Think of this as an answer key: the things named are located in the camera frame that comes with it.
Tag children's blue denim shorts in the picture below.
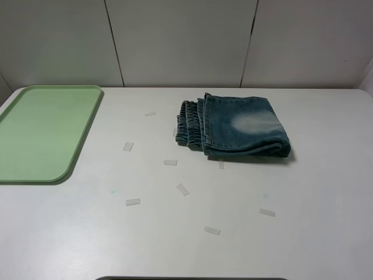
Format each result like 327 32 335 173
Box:
175 93 291 158

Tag light green plastic tray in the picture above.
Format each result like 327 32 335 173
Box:
1 85 103 184

